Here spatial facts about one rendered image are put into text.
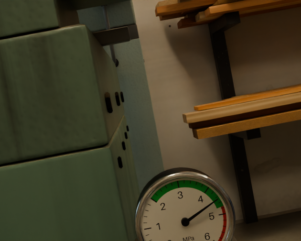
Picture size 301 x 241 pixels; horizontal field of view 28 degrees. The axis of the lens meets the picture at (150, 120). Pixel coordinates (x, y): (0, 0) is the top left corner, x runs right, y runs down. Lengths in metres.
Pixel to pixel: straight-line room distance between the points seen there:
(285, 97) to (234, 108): 0.22
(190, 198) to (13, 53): 0.16
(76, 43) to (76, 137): 0.07
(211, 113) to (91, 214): 2.09
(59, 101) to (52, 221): 0.09
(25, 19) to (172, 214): 0.17
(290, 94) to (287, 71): 0.52
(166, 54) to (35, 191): 2.56
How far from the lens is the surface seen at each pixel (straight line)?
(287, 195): 3.13
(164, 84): 2.97
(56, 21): 0.44
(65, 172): 0.44
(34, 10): 0.44
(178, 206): 0.38
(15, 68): 0.44
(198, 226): 0.38
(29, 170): 0.44
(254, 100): 2.60
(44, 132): 0.44
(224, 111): 2.52
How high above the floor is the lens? 0.74
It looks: 3 degrees down
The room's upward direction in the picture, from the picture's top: 11 degrees counter-clockwise
